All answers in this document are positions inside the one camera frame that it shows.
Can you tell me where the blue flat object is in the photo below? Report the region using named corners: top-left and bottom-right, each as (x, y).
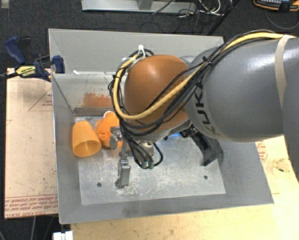
top-left (162, 132), bottom-right (182, 142)

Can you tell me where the orange plastic cup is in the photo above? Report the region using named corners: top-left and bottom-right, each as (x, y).
top-left (72, 120), bottom-right (102, 158)

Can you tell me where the grey metal bin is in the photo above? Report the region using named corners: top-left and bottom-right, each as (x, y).
top-left (48, 28), bottom-right (275, 225)

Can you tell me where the brown cardboard board red print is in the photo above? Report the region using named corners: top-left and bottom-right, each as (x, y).
top-left (4, 67), bottom-right (282, 220)

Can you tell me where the orange knobbly ball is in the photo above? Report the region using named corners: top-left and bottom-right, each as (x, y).
top-left (94, 111), bottom-right (124, 149)

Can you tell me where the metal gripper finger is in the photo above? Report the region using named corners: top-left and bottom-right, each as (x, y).
top-left (114, 158), bottom-right (132, 189)
top-left (109, 126), bottom-right (123, 152)

